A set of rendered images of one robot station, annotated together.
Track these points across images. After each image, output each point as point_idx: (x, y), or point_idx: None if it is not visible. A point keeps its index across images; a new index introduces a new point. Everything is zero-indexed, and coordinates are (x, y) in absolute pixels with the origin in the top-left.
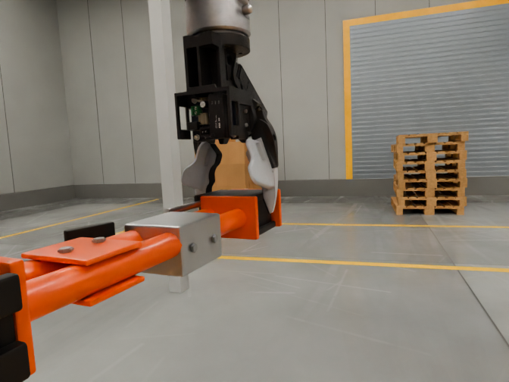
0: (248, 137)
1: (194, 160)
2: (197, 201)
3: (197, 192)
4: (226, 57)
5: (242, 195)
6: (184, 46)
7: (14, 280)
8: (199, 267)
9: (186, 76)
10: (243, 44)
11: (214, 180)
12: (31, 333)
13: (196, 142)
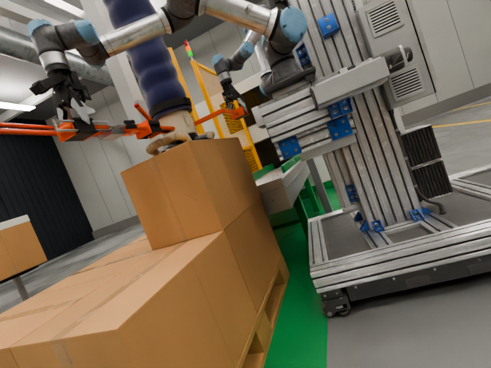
0: (61, 104)
1: (85, 105)
2: (93, 120)
3: (87, 115)
4: None
5: None
6: (77, 74)
7: None
8: (109, 139)
9: (80, 83)
10: None
11: (77, 113)
12: (136, 135)
13: (78, 96)
